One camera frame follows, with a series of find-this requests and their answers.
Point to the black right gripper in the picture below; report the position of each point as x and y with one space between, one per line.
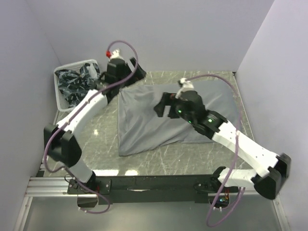
167 99

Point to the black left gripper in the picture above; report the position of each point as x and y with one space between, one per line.
139 74

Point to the grey pillowcase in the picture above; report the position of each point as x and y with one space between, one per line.
140 129

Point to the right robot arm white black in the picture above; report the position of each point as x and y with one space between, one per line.
269 171

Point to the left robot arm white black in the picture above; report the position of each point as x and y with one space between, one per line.
62 150

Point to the dark patterned cloth in basket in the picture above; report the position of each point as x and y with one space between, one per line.
74 86

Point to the white plastic basket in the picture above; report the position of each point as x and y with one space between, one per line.
62 103

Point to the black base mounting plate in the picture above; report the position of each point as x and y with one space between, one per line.
145 189

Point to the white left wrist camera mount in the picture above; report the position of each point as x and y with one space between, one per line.
115 54

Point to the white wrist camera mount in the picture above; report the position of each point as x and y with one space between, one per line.
185 85
115 54

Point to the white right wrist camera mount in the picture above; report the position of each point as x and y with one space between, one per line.
185 85

